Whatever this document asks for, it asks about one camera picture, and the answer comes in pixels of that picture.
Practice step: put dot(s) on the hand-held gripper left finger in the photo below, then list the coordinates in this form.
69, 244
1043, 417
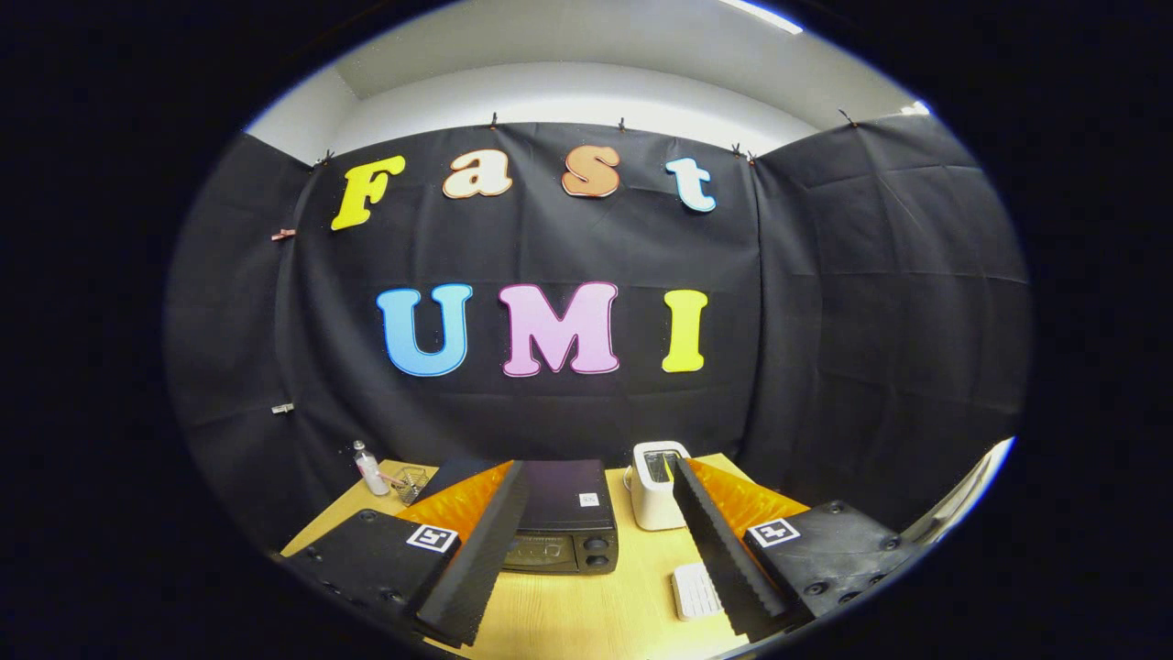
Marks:
476, 559

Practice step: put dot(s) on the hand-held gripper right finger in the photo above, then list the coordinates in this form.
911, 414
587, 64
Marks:
715, 550

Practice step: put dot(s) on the black toaster oven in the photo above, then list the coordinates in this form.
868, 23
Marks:
568, 495

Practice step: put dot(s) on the white bread toaster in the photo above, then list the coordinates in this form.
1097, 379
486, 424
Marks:
651, 504

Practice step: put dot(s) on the white foam tray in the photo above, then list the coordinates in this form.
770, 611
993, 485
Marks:
694, 591

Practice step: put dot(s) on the clear plastic bottle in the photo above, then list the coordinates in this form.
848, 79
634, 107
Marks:
371, 472

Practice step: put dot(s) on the white curved furniture edge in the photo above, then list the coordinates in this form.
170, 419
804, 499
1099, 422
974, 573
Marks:
962, 500

